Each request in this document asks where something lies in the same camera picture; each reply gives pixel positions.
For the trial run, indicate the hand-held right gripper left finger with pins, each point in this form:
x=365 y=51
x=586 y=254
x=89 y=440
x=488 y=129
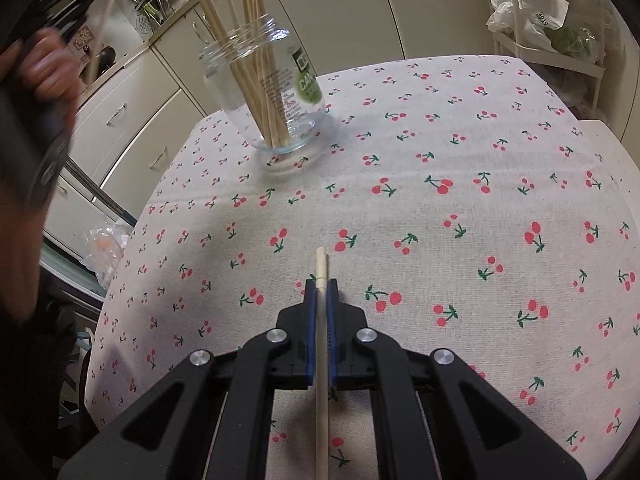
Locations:
x=311 y=330

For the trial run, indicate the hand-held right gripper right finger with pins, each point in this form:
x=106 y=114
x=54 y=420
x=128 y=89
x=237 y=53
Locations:
x=332 y=340

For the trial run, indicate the long wooden chopstick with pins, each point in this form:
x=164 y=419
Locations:
x=106 y=12
x=322 y=420

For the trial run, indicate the clear glass jar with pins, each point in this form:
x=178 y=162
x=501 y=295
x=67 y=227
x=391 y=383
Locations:
x=230 y=97

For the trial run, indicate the bunch of wooden chopsticks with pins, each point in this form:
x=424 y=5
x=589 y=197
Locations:
x=275 y=130

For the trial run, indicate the person's left hand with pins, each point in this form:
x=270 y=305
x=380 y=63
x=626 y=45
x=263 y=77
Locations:
x=50 y=65

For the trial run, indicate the black pot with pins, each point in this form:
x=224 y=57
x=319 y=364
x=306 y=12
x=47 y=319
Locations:
x=106 y=59

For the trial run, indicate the cream kitchen cabinets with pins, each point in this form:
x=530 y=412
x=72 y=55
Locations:
x=150 y=105

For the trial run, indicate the clear bag with orange contents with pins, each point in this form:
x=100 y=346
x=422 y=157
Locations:
x=107 y=255

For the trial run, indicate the cherry print tablecloth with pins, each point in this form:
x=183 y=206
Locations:
x=450 y=185

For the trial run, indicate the person's dark clothing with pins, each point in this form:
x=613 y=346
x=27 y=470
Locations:
x=30 y=360

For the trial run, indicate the white shelf rack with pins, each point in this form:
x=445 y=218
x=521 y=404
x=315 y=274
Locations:
x=550 y=57

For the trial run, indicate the cream tall cabinet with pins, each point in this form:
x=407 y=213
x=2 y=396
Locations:
x=620 y=100

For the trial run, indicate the white plastic bag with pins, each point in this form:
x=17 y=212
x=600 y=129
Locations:
x=525 y=15

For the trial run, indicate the bag of green vegetables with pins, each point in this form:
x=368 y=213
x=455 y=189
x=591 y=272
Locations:
x=575 y=40

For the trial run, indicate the pink patterned wall sheet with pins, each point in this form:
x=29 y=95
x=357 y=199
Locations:
x=82 y=37

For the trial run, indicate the metal chair frame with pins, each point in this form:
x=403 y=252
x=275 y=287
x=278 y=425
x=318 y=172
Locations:
x=100 y=192

